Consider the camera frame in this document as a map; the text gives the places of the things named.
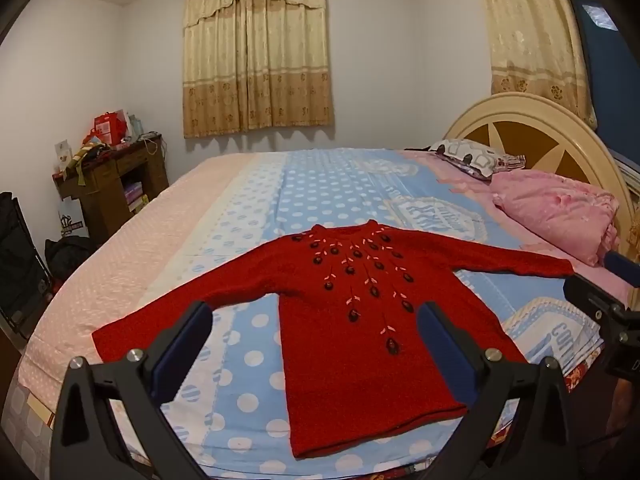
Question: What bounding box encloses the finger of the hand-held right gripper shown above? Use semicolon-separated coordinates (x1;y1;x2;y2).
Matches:
602;250;640;288
562;274;628;322

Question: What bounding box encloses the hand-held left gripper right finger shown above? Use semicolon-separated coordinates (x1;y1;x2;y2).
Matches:
417;301;583;480

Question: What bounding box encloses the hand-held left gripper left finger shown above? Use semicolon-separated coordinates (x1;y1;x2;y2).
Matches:
50;301;216;480

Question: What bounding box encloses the red knitted sweater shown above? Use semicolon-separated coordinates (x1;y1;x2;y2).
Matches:
91;220;576;459

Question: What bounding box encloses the person's right forearm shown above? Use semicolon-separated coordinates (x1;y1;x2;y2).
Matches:
611;375;640;411

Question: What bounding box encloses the colourful printed under blanket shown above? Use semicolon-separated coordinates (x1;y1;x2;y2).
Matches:
30;345;618;480

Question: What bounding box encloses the pink quilt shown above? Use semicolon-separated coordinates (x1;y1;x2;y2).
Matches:
489;170;621;267

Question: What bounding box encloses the black bag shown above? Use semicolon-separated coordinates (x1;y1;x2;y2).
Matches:
45;235;93;286

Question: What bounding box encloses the stack of books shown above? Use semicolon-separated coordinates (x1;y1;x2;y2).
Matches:
125;182;148;211

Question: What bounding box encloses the cream wooden headboard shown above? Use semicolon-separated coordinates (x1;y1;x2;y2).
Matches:
442;92;638;261

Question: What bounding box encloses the white paper bag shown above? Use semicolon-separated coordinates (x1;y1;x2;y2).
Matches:
57;197;90;238

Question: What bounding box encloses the dark blue wardrobe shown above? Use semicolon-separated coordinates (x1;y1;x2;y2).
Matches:
570;0;640;161

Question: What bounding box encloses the black folding chair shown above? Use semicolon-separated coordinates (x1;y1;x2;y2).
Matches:
0;191;53;341

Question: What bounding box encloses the brown wooden desk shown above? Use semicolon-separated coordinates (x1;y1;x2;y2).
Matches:
52;134;170;238

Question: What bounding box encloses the patterned pillow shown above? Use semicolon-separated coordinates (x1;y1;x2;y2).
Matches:
430;139;526;178

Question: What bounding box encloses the bed with polka dot sheet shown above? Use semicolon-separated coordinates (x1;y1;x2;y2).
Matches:
15;147;636;480

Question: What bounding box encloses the striped colourful cloth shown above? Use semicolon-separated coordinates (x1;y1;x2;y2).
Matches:
70;142;111;186

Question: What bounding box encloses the white card box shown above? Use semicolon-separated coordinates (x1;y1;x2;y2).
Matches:
54;140;73;175

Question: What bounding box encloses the red gift bag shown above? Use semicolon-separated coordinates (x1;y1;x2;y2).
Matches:
94;111;132;147

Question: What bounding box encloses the beige window curtain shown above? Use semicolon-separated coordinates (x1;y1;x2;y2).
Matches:
475;0;598;131
181;0;335;140

